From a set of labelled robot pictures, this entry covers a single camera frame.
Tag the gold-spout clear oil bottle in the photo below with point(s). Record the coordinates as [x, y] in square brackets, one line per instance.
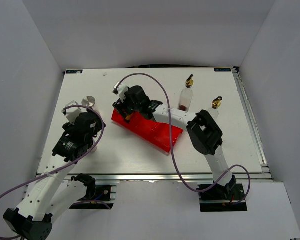
[216, 103]

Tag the blue label sticker right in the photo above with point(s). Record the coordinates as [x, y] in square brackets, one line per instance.
[222, 69]

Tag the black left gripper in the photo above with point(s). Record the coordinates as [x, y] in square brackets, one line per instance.
[98, 126]

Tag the orange-labelled spice bottle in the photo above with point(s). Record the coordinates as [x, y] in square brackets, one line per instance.
[128, 118]

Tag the red plastic organizer bin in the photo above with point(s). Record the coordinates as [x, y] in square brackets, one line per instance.
[158, 134]

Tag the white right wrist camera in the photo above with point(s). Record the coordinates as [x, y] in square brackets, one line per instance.
[120, 89]

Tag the aluminium table frame rail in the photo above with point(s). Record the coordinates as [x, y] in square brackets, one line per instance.
[265, 170]

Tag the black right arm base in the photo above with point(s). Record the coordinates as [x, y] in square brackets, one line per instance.
[216, 201]

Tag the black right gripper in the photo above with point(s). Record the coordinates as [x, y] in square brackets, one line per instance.
[119, 106]

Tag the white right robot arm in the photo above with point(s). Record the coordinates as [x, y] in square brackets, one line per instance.
[204, 133]

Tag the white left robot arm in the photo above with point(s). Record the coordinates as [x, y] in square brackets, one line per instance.
[33, 218]

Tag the gold-spout bottle with dark sauce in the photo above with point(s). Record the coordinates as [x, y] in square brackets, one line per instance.
[186, 95]

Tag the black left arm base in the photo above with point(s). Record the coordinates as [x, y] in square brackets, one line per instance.
[97, 197]

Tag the blue label sticker left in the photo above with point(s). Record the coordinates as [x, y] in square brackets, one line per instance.
[74, 71]

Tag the silver-lidded clear jar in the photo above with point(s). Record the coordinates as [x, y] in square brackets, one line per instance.
[90, 101]

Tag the blue label sticker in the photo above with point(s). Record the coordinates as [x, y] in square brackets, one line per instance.
[74, 71]
[222, 69]

